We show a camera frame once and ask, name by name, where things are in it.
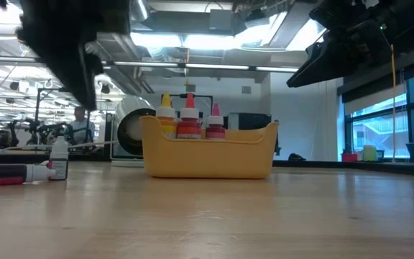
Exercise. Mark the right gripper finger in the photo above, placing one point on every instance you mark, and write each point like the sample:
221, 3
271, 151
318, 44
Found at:
322, 64

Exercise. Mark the yellow plastic bin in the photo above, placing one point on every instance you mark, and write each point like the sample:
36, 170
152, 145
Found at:
210, 158

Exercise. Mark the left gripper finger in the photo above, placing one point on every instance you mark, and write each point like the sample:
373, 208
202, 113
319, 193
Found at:
85, 82

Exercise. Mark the long ceiling light strip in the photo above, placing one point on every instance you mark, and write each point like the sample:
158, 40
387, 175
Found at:
214, 66

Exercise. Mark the yellow-capped food coloring bottle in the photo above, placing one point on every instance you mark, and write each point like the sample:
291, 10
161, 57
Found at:
166, 118

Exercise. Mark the grey wall vent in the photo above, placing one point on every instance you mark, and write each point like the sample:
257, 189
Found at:
246, 90
190, 88

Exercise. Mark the grey ceiling box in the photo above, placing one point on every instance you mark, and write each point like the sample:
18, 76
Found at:
221, 19

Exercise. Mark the pink-capped food coloring bottle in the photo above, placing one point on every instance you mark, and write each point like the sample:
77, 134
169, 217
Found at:
215, 124

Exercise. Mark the small white-capped dropper bottle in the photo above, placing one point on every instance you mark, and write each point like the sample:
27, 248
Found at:
59, 158

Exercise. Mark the pink box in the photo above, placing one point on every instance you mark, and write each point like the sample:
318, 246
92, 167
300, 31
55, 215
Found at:
349, 157

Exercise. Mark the black cabinet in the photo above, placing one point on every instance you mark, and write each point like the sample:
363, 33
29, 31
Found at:
250, 120

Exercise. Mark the small red-labelled dropper bottle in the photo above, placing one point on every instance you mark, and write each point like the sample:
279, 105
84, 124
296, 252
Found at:
13, 174

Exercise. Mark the black station frame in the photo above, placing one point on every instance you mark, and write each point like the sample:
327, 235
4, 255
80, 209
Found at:
49, 90

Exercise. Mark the black background robot arm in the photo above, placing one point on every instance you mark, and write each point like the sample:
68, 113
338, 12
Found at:
41, 129

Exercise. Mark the green plastic container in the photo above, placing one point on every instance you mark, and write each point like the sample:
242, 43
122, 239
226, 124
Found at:
370, 154

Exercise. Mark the person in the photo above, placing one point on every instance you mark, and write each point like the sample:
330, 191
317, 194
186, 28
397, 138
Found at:
81, 129

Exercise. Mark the silver ceiling duct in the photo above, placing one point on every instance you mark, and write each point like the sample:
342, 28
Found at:
138, 9

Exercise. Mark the red-capped food coloring bottle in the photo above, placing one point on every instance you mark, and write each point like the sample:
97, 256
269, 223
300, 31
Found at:
189, 122

